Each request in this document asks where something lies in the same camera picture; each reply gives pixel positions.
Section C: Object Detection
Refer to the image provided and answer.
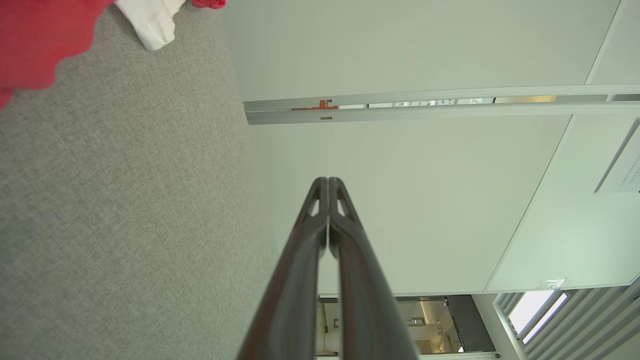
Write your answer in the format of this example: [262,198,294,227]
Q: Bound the aluminium partition rail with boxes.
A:
[243,85,640,126]

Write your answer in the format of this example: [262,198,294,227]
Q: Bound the grey slatted window blind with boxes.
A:
[492,277,640,360]

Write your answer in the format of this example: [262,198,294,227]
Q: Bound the red and white jersey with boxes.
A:
[0,0,187,109]

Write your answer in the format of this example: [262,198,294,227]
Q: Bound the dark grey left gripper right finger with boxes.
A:
[329,177,420,360]

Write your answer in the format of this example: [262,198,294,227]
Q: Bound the white paper notice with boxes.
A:
[594,117,640,194]

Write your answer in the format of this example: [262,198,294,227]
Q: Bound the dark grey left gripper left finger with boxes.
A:
[237,177,329,360]

